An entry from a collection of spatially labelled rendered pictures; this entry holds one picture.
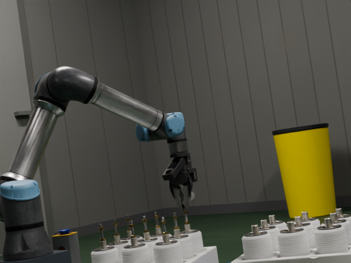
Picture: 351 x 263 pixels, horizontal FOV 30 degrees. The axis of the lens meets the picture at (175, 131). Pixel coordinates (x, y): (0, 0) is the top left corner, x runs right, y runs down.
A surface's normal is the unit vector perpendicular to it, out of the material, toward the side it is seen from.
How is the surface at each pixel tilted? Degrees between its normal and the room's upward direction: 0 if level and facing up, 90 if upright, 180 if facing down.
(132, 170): 90
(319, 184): 93
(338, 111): 90
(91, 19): 90
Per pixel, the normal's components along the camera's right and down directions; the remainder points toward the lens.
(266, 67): -0.69, 0.07
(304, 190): -0.36, 0.07
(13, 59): 0.71, -0.13
